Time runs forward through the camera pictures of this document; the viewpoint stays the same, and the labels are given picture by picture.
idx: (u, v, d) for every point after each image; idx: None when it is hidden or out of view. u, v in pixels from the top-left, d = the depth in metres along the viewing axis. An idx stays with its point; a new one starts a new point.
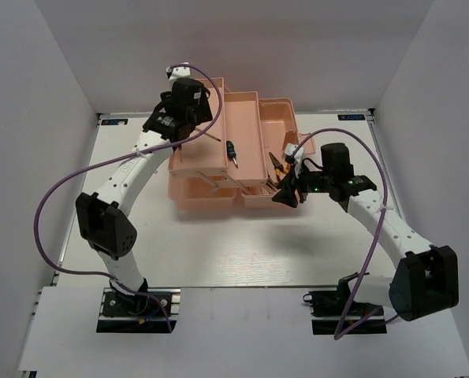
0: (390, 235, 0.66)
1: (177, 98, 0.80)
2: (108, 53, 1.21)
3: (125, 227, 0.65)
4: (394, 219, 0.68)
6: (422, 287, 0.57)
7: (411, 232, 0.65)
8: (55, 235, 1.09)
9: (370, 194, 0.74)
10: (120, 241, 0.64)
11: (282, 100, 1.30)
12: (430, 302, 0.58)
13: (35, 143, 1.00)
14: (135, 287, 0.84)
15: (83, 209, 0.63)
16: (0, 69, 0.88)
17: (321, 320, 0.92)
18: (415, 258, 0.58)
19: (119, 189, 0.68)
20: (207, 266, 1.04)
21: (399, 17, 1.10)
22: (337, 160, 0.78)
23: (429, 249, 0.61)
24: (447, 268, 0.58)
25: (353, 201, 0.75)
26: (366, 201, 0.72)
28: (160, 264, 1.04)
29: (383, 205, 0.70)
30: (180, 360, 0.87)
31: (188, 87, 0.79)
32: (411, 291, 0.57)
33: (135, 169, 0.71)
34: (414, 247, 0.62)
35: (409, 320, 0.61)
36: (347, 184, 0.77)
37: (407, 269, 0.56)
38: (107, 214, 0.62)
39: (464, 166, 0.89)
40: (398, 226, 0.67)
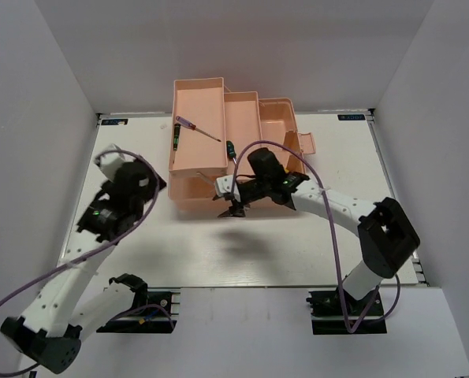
0: (340, 209, 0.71)
1: (117, 186, 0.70)
2: (107, 53, 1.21)
3: (57, 352, 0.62)
4: (335, 195, 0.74)
6: (384, 240, 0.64)
7: (355, 199, 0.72)
8: (56, 235, 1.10)
9: (307, 185, 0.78)
10: (59, 357, 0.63)
11: (282, 99, 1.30)
12: (401, 250, 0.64)
13: (35, 143, 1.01)
14: (128, 305, 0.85)
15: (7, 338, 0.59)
16: None
17: (321, 320, 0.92)
18: (367, 220, 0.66)
19: (47, 311, 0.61)
20: (206, 266, 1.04)
21: (399, 16, 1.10)
22: (269, 165, 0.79)
23: (374, 207, 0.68)
24: (396, 215, 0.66)
25: (296, 197, 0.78)
26: (307, 193, 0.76)
28: (160, 264, 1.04)
29: (321, 188, 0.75)
30: (180, 360, 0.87)
31: (132, 176, 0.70)
32: (379, 250, 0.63)
33: (67, 282, 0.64)
34: (364, 211, 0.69)
35: (393, 275, 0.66)
36: (283, 185, 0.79)
37: (367, 229, 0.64)
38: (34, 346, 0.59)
39: (464, 166, 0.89)
40: (340, 200, 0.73)
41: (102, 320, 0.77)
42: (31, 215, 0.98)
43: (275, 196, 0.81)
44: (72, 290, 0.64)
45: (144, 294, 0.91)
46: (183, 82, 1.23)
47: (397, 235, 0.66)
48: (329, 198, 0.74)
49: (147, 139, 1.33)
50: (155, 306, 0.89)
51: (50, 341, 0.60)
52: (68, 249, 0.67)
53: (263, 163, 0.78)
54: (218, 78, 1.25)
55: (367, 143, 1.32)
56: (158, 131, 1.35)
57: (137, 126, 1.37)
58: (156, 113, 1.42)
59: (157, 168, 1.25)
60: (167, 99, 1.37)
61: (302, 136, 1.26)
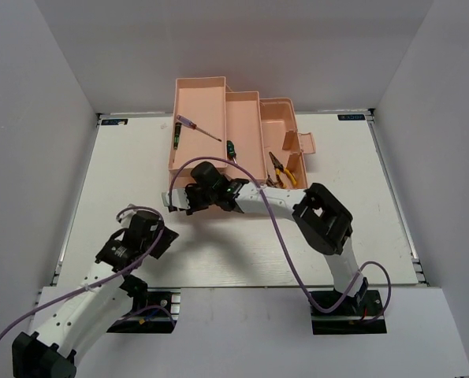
0: (277, 202, 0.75)
1: (134, 228, 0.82)
2: (107, 53, 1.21)
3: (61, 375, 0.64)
4: (272, 190, 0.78)
6: (319, 222, 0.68)
7: (288, 190, 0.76)
8: (55, 235, 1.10)
9: (249, 187, 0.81)
10: None
11: (282, 100, 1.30)
12: (336, 227, 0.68)
13: (34, 143, 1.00)
14: (128, 305, 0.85)
15: (19, 353, 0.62)
16: None
17: (321, 320, 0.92)
18: (299, 207, 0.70)
19: (61, 327, 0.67)
20: (204, 268, 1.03)
21: (399, 16, 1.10)
22: (210, 177, 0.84)
23: (303, 194, 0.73)
24: (324, 196, 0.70)
25: (240, 201, 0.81)
26: (247, 194, 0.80)
28: (158, 264, 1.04)
29: (260, 187, 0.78)
30: (180, 361, 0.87)
31: (146, 220, 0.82)
32: (317, 231, 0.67)
33: (83, 303, 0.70)
34: (296, 200, 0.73)
35: (338, 253, 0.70)
36: (227, 193, 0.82)
37: (302, 216, 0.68)
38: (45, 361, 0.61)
39: (464, 166, 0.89)
40: (273, 194, 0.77)
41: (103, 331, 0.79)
42: (32, 214, 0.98)
43: (223, 204, 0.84)
44: (84, 313, 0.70)
45: (144, 294, 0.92)
46: (185, 80, 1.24)
47: (331, 215, 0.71)
48: (266, 194, 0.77)
49: (147, 139, 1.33)
50: (155, 306, 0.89)
51: (61, 356, 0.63)
52: (85, 277, 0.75)
53: (204, 176, 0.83)
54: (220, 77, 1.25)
55: (368, 142, 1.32)
56: (158, 131, 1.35)
57: (137, 126, 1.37)
58: (156, 113, 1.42)
59: (157, 168, 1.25)
60: (167, 99, 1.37)
61: (303, 135, 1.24)
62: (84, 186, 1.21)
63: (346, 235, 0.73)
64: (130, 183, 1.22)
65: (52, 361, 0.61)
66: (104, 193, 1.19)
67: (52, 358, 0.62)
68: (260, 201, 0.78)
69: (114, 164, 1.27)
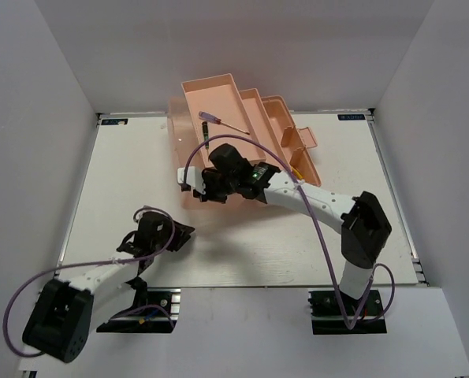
0: (319, 206, 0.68)
1: (142, 231, 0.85)
2: (107, 53, 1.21)
3: (83, 324, 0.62)
4: (311, 190, 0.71)
6: (365, 236, 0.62)
7: (334, 195, 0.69)
8: (55, 235, 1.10)
9: (281, 178, 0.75)
10: (77, 335, 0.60)
11: (273, 98, 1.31)
12: (378, 242, 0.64)
13: (34, 142, 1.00)
14: (129, 302, 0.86)
15: (50, 294, 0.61)
16: None
17: (321, 320, 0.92)
18: (348, 216, 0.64)
19: (91, 282, 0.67)
20: (204, 268, 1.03)
21: (399, 16, 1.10)
22: (232, 161, 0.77)
23: (354, 202, 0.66)
24: (376, 209, 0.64)
25: (270, 192, 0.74)
26: (281, 187, 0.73)
28: (157, 266, 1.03)
29: (296, 183, 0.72)
30: (180, 361, 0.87)
31: (153, 221, 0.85)
32: (359, 244, 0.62)
33: (110, 270, 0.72)
34: (344, 208, 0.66)
35: (371, 265, 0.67)
36: (255, 180, 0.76)
37: (351, 227, 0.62)
38: (77, 300, 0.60)
39: (464, 166, 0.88)
40: (318, 195, 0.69)
41: (110, 313, 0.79)
42: (32, 214, 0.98)
43: (245, 191, 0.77)
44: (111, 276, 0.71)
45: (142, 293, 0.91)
46: (191, 83, 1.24)
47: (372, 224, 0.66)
48: (305, 194, 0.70)
49: (147, 138, 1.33)
50: (150, 306, 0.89)
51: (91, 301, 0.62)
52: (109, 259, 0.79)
53: (226, 161, 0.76)
54: (225, 75, 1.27)
55: (368, 142, 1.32)
56: (158, 131, 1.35)
57: (138, 126, 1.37)
58: (155, 113, 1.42)
59: (157, 168, 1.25)
60: (167, 99, 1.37)
61: (301, 131, 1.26)
62: (84, 186, 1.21)
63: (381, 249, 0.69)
64: (130, 183, 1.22)
65: (84, 300, 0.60)
66: (105, 193, 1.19)
67: (85, 297, 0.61)
68: (299, 200, 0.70)
69: (114, 164, 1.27)
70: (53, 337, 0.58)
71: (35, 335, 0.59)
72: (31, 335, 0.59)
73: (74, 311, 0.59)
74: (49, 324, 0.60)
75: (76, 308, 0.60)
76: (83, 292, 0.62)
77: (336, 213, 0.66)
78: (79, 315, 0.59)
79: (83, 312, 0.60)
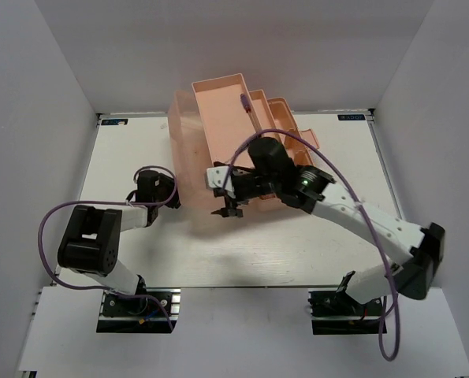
0: (384, 234, 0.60)
1: (142, 190, 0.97)
2: (107, 53, 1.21)
3: (113, 239, 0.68)
4: (374, 211, 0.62)
6: (429, 275, 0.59)
7: (399, 221, 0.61)
8: (55, 235, 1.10)
9: (337, 190, 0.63)
10: (112, 244, 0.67)
11: (277, 99, 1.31)
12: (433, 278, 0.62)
13: (34, 142, 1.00)
14: (132, 289, 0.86)
15: (81, 214, 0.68)
16: None
17: (321, 320, 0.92)
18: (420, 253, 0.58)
19: None
20: (206, 269, 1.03)
21: (399, 16, 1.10)
22: (277, 161, 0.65)
23: (424, 235, 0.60)
24: (444, 246, 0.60)
25: (323, 206, 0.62)
26: (339, 204, 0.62)
28: (159, 264, 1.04)
29: (358, 201, 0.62)
30: (180, 361, 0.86)
31: (150, 178, 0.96)
32: (421, 283, 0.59)
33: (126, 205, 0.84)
34: (412, 239, 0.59)
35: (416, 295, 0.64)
36: (307, 187, 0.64)
37: (424, 270, 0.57)
38: (108, 215, 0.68)
39: (465, 166, 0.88)
40: (382, 220, 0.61)
41: (120, 286, 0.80)
42: (32, 214, 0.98)
43: (289, 198, 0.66)
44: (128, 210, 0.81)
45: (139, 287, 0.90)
46: (201, 83, 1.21)
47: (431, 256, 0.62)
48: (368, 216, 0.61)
49: (147, 138, 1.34)
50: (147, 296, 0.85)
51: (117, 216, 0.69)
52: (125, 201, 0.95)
53: (273, 159, 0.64)
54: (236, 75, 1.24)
55: (368, 143, 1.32)
56: (158, 131, 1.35)
57: (137, 126, 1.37)
58: (155, 113, 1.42)
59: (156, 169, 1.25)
60: (167, 99, 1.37)
61: (304, 133, 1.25)
62: (84, 186, 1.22)
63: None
64: (130, 183, 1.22)
65: (113, 214, 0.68)
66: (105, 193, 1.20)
67: (113, 213, 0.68)
68: (362, 221, 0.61)
69: (114, 163, 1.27)
70: (89, 248, 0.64)
71: (68, 252, 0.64)
72: (65, 253, 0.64)
73: (106, 223, 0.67)
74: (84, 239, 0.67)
75: (109, 221, 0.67)
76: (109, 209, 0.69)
77: (404, 246, 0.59)
78: (112, 224, 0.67)
79: (114, 223, 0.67)
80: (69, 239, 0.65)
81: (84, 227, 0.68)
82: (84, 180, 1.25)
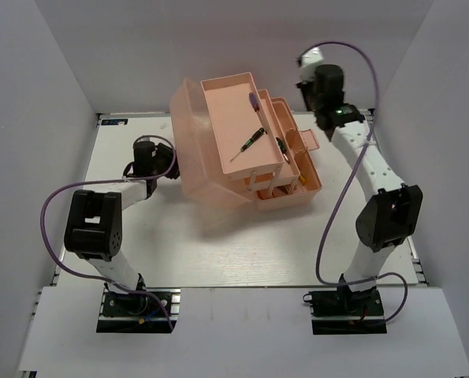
0: (368, 170, 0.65)
1: (140, 160, 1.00)
2: (107, 53, 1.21)
3: (117, 221, 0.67)
4: (374, 156, 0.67)
6: (385, 219, 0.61)
7: (388, 171, 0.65)
8: (55, 235, 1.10)
9: (356, 127, 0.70)
10: (114, 229, 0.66)
11: (277, 99, 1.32)
12: (392, 233, 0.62)
13: (35, 142, 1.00)
14: (134, 285, 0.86)
15: (81, 201, 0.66)
16: (0, 69, 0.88)
17: (321, 320, 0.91)
18: (383, 194, 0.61)
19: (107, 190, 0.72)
20: (200, 264, 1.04)
21: (399, 16, 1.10)
22: (330, 86, 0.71)
23: (400, 187, 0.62)
24: (413, 207, 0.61)
25: (339, 132, 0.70)
26: (351, 135, 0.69)
28: (154, 257, 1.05)
29: (369, 140, 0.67)
30: (180, 361, 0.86)
31: (147, 150, 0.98)
32: (373, 220, 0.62)
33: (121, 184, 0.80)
34: (388, 185, 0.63)
35: (372, 246, 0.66)
36: (336, 115, 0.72)
37: (377, 203, 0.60)
38: (107, 198, 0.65)
39: (465, 165, 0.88)
40: (374, 162, 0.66)
41: (121, 280, 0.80)
42: (32, 214, 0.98)
43: (320, 118, 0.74)
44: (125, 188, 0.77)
45: (139, 287, 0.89)
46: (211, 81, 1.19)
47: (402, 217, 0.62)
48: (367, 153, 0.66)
49: None
50: (148, 293, 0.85)
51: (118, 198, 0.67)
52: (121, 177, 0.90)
53: (325, 83, 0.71)
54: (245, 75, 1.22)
55: None
56: (158, 132, 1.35)
57: (137, 126, 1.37)
58: (155, 113, 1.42)
59: None
60: (167, 99, 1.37)
61: (304, 133, 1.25)
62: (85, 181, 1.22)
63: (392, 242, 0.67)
64: None
65: (114, 197, 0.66)
66: None
67: (113, 195, 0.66)
68: (355, 153, 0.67)
69: (114, 164, 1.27)
70: (93, 237, 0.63)
71: (74, 240, 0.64)
72: (69, 241, 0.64)
73: (107, 209, 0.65)
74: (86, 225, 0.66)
75: (109, 205, 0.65)
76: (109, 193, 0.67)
77: (374, 185, 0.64)
78: (113, 212, 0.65)
79: (115, 208, 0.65)
80: (73, 227, 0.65)
81: (87, 211, 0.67)
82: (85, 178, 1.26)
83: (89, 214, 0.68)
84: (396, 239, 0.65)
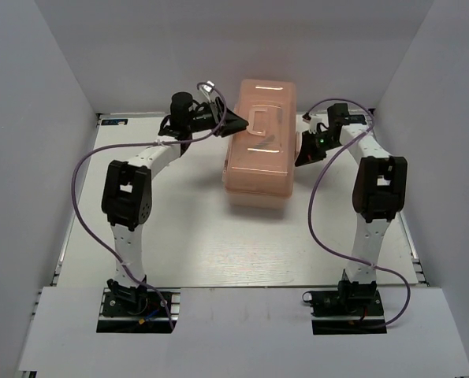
0: (362, 148, 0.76)
1: (176, 117, 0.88)
2: (107, 53, 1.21)
3: (148, 192, 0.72)
4: (370, 139, 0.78)
6: (372, 182, 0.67)
7: (379, 148, 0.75)
8: (54, 235, 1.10)
9: (357, 127, 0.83)
10: (143, 203, 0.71)
11: None
12: (381, 199, 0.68)
13: (34, 141, 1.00)
14: (139, 276, 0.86)
15: (114, 175, 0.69)
16: (0, 68, 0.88)
17: (321, 320, 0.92)
18: (373, 158, 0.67)
19: (144, 161, 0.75)
20: (183, 253, 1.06)
21: (398, 16, 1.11)
22: (339, 108, 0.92)
23: (388, 158, 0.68)
24: (399, 175, 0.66)
25: (345, 131, 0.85)
26: (353, 128, 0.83)
28: (156, 256, 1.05)
29: (368, 131, 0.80)
30: (180, 361, 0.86)
31: (183, 106, 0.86)
32: (362, 183, 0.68)
33: (155, 153, 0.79)
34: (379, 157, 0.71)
35: (359, 212, 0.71)
36: (344, 119, 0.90)
37: (366, 164, 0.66)
38: (139, 175, 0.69)
39: (464, 165, 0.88)
40: (369, 142, 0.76)
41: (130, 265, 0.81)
42: (32, 214, 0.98)
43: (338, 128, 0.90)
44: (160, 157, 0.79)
45: (143, 287, 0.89)
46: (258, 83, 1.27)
47: (388, 188, 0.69)
48: (362, 138, 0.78)
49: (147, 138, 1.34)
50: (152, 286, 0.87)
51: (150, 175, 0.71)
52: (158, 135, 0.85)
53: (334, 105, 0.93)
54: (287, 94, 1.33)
55: None
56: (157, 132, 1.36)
57: (137, 127, 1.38)
58: (155, 113, 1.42)
59: None
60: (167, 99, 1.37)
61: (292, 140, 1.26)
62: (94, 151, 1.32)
63: (385, 216, 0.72)
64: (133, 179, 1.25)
65: (145, 174, 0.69)
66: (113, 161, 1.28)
67: (145, 172, 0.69)
68: (355, 138, 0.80)
69: None
70: (128, 209, 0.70)
71: (112, 208, 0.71)
72: (108, 206, 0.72)
73: (138, 184, 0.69)
74: (120, 197, 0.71)
75: (139, 181, 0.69)
76: (142, 169, 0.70)
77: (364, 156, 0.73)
78: (140, 189, 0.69)
79: (145, 183, 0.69)
80: (109, 195, 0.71)
81: (122, 179, 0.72)
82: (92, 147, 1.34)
83: (123, 183, 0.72)
84: (386, 210, 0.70)
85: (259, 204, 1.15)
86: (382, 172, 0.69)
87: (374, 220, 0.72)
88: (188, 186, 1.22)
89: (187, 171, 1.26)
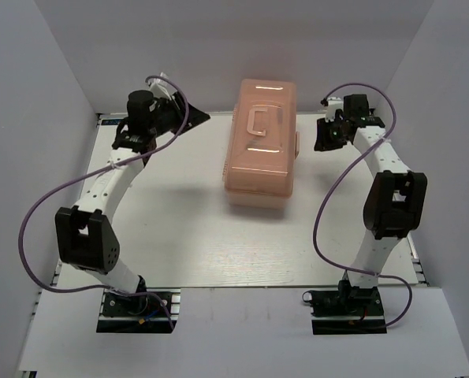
0: (378, 158, 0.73)
1: (135, 119, 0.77)
2: (108, 53, 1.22)
3: (108, 237, 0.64)
4: (387, 150, 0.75)
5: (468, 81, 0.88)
6: (388, 198, 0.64)
7: (396, 160, 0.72)
8: (54, 235, 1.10)
9: (374, 131, 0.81)
10: (106, 250, 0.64)
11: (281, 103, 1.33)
12: (395, 216, 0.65)
13: (34, 141, 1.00)
14: (133, 288, 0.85)
15: (65, 227, 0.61)
16: (1, 68, 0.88)
17: (321, 320, 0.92)
18: (388, 174, 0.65)
19: (98, 199, 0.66)
20: (182, 253, 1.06)
21: (398, 16, 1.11)
22: (358, 99, 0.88)
23: (406, 173, 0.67)
24: (417, 193, 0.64)
25: (362, 131, 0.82)
26: (369, 135, 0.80)
28: (155, 257, 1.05)
29: (386, 137, 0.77)
30: (180, 361, 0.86)
31: (143, 103, 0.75)
32: (375, 198, 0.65)
33: (113, 179, 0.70)
34: (396, 170, 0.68)
35: (370, 228, 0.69)
36: (359, 120, 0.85)
37: (384, 179, 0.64)
38: (92, 224, 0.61)
39: (464, 165, 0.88)
40: (385, 153, 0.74)
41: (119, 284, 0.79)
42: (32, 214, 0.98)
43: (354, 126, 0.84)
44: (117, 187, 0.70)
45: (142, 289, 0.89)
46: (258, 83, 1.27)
47: (403, 208, 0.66)
48: (378, 148, 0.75)
49: None
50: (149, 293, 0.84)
51: (105, 218, 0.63)
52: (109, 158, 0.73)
53: (351, 98, 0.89)
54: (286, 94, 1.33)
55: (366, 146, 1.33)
56: None
57: None
58: None
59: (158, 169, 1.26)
60: None
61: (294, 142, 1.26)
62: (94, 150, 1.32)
63: (396, 235, 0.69)
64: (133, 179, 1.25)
65: (99, 221, 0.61)
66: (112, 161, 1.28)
67: (98, 219, 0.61)
68: (371, 145, 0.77)
69: None
70: (91, 260, 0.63)
71: (72, 261, 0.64)
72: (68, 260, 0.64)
73: (94, 235, 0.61)
74: (78, 247, 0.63)
75: (95, 229, 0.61)
76: (94, 215, 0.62)
77: (381, 168, 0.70)
78: (99, 239, 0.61)
79: (102, 231, 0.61)
80: (65, 250, 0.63)
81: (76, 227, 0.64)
82: (91, 146, 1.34)
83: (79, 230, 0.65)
84: (399, 229, 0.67)
85: (258, 204, 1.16)
86: (399, 187, 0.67)
87: (385, 238, 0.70)
88: (188, 186, 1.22)
89: (187, 171, 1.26)
